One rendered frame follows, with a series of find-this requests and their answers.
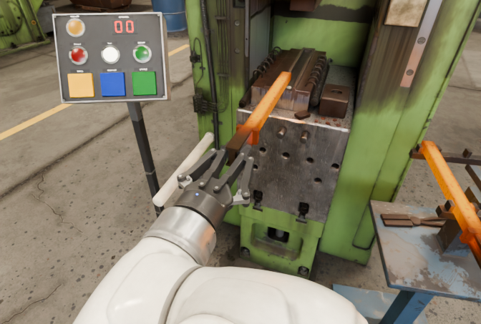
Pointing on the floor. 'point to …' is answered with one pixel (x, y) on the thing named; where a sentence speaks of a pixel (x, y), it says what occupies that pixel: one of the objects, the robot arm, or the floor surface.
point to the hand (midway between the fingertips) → (240, 145)
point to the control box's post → (144, 148)
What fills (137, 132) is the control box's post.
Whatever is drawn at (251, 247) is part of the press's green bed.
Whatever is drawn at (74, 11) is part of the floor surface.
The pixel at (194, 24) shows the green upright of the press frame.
